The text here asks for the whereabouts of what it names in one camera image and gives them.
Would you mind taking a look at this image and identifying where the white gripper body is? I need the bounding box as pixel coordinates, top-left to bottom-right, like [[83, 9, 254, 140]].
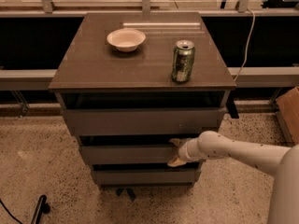
[[178, 138, 206, 162]]

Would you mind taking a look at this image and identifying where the grey drawer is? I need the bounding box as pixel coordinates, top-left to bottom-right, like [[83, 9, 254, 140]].
[[63, 108, 226, 136], [91, 170, 201, 186], [79, 144, 177, 165]]

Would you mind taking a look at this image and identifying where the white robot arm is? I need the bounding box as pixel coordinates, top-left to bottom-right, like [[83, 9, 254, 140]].
[[167, 131, 299, 224]]

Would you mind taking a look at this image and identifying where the grey top drawer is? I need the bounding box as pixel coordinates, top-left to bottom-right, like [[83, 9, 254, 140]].
[[63, 108, 226, 136]]

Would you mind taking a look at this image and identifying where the grey bottom drawer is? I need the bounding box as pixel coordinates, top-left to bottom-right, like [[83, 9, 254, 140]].
[[91, 170, 201, 186]]

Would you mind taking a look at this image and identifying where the grey drawer cabinet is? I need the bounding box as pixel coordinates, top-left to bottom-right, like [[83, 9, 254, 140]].
[[49, 11, 237, 193]]

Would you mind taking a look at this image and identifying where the green soda can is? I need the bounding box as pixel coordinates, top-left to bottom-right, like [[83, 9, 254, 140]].
[[171, 40, 195, 83]]

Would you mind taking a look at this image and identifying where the cardboard box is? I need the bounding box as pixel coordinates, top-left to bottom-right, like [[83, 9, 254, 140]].
[[276, 87, 299, 145]]

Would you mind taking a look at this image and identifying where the white paper bowl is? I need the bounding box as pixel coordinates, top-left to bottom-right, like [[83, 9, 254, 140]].
[[107, 28, 146, 52]]

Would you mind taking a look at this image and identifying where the black stand foot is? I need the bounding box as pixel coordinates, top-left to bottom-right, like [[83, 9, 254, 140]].
[[31, 195, 50, 224]]

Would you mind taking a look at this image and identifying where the grey metal rail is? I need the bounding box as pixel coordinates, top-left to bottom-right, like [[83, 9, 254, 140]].
[[0, 67, 299, 91]]

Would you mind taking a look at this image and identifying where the white cable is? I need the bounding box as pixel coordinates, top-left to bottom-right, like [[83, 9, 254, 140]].
[[234, 7, 256, 82]]

